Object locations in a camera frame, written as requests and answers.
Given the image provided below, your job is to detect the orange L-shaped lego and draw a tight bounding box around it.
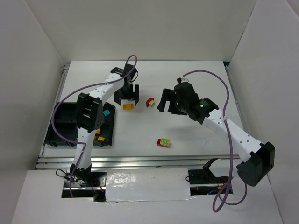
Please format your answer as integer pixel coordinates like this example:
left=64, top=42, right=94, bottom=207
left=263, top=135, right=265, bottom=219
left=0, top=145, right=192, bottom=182
left=122, top=100, right=135, bottom=111

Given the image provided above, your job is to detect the small blue lego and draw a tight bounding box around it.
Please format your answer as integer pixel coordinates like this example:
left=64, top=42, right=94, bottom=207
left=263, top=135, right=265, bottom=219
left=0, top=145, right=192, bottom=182
left=103, top=110, right=111, bottom=117

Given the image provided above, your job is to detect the green lego brick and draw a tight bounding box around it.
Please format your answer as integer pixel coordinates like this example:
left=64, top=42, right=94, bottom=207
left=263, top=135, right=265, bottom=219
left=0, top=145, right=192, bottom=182
left=160, top=138, right=170, bottom=147

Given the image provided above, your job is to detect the black compartment tray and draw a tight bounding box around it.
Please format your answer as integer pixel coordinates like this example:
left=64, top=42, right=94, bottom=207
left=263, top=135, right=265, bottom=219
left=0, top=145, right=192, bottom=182
left=44, top=102, right=116, bottom=147

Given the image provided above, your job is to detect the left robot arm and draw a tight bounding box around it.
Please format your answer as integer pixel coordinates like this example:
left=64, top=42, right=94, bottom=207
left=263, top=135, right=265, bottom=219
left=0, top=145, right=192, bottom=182
left=70, top=63, right=139, bottom=184

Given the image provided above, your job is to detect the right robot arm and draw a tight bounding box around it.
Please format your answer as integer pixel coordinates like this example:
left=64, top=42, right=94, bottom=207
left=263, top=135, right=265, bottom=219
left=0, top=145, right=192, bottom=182
left=157, top=82, right=275, bottom=187

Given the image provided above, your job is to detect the small lime lego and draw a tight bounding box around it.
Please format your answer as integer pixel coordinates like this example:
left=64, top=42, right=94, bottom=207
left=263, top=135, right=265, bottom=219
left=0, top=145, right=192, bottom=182
left=149, top=100, right=155, bottom=107

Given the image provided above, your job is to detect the red arch lego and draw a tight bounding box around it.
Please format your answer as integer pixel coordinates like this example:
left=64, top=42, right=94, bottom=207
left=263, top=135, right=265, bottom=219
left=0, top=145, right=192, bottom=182
left=146, top=98, right=155, bottom=107

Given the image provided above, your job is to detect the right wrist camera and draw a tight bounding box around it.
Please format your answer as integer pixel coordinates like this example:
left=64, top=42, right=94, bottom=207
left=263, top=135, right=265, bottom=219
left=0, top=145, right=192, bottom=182
left=177, top=76, right=189, bottom=84

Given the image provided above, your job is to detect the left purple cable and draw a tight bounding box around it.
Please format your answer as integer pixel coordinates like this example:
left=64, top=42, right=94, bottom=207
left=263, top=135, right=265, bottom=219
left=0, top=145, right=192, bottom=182
left=51, top=55, right=138, bottom=198

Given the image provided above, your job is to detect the aluminium front rail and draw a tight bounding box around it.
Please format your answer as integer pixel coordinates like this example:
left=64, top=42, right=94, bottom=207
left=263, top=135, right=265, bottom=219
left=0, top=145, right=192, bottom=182
left=35, top=155, right=229, bottom=170

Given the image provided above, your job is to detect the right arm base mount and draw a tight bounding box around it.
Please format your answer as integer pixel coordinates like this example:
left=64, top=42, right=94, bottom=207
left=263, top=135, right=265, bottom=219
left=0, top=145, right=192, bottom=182
left=185, top=158, right=228, bottom=196

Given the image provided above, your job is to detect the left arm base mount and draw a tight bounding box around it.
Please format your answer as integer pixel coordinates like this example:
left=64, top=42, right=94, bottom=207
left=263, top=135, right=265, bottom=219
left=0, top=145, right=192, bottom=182
left=56, top=169, right=107, bottom=202

